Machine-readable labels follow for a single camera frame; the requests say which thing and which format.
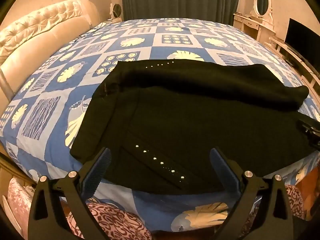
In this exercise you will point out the white television stand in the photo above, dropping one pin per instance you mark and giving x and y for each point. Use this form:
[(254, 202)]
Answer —
[(295, 57)]

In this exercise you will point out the person's patterned pink clothing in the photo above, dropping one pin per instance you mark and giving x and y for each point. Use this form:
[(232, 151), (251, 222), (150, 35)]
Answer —
[(112, 220)]

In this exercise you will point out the pink velvet cushion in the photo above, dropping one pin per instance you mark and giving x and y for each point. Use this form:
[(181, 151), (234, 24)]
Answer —
[(20, 202)]

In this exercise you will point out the black television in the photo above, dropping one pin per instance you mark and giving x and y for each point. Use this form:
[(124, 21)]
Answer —
[(303, 42)]

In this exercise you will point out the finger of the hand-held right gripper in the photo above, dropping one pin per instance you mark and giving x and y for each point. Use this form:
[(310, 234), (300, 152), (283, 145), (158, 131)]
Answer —
[(307, 127)]

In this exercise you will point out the blue patterned bedspread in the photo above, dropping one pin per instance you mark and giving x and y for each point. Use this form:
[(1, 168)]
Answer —
[(75, 55)]

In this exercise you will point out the black pants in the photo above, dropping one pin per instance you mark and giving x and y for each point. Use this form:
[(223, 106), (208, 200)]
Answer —
[(187, 110)]

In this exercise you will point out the cream tufted headboard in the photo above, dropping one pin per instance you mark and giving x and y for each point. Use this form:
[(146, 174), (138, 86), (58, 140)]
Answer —
[(37, 35)]

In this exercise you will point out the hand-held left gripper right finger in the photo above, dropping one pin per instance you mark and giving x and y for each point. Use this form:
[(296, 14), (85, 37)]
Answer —
[(223, 172)]

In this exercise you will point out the dark green curtain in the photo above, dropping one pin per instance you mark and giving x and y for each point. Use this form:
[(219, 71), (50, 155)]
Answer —
[(180, 0)]

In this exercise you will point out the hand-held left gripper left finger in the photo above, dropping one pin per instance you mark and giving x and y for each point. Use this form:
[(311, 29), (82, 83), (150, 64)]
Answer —
[(97, 170)]

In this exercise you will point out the white oval vanity mirror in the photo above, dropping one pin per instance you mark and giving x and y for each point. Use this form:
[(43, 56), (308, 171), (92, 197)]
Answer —
[(262, 1)]

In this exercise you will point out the white dressing table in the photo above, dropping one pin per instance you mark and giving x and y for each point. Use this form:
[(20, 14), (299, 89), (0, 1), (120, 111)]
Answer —
[(250, 26)]

